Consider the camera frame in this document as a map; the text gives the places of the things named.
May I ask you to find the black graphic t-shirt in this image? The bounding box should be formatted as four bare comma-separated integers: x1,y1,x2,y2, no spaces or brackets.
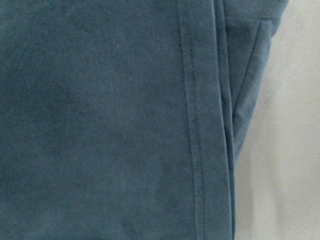
0,0,288,240

